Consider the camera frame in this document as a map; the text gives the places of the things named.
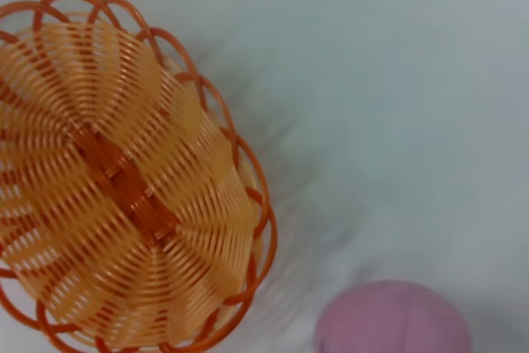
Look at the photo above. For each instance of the pink toy peach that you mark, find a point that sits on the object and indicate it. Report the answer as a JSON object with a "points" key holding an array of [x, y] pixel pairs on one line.
{"points": [[392, 320]]}

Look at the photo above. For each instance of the orange woven plastic basket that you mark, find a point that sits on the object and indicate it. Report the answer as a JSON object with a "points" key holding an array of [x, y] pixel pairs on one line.
{"points": [[124, 187]]}

